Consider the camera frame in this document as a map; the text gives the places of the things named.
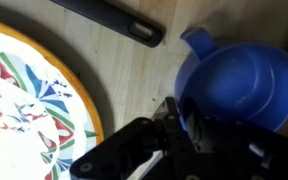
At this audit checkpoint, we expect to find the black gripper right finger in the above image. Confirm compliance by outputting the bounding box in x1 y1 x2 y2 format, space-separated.
184 99 288 180

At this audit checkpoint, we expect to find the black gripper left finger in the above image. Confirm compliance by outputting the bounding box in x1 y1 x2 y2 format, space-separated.
69 96 198 180

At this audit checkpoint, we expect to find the dark blue bowl with handle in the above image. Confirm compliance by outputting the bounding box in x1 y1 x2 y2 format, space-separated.
174 27 288 133

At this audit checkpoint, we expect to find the colourful painted plate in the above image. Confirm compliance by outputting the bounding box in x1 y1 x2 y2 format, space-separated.
0 15 105 180

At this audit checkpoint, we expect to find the black plastic spoon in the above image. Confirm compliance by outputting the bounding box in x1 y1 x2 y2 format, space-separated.
50 0 167 49

